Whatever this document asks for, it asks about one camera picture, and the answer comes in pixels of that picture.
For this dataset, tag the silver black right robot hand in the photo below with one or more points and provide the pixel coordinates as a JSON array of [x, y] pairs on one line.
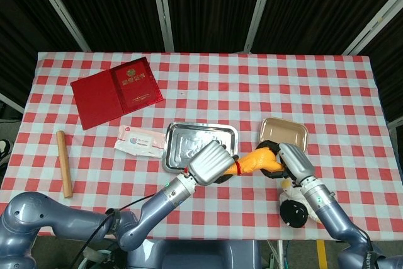
[[296, 162]]

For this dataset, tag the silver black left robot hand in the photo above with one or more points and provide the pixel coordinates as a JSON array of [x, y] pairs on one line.
[[211, 165]]

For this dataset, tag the orange rubber toy chicken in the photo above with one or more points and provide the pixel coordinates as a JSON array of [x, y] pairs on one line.
[[258, 160]]

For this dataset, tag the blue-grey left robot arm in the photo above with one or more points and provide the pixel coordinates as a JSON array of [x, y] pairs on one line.
[[151, 209]]

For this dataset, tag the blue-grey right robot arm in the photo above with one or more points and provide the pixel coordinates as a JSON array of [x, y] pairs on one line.
[[327, 215]]

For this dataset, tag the rectangular metal tray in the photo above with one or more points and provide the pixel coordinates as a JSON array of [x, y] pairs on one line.
[[189, 136]]

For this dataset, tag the black and white round object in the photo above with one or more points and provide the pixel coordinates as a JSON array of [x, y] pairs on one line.
[[292, 212]]

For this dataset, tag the brown plastic food container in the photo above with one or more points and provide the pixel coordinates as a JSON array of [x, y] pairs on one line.
[[283, 130]]

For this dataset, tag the white wet wipes pack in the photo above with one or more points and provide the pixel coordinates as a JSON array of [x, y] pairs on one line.
[[138, 141]]

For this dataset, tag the red white checkered tablecloth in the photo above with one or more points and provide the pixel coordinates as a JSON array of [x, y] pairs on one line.
[[252, 92]]

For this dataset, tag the blue-grey robot torso base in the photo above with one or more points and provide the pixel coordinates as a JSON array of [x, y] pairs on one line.
[[204, 254]]

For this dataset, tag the red open certificate folder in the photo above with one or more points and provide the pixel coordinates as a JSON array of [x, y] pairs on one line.
[[104, 99]]

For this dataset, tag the wooden rolling pin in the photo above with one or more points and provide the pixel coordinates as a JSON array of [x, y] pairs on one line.
[[64, 165]]

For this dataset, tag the black and white shoe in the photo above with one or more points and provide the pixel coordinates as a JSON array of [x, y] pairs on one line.
[[5, 151]]

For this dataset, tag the white metal frame post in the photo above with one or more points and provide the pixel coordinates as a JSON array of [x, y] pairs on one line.
[[259, 7], [374, 26], [11, 103], [60, 7], [396, 125], [163, 7]]

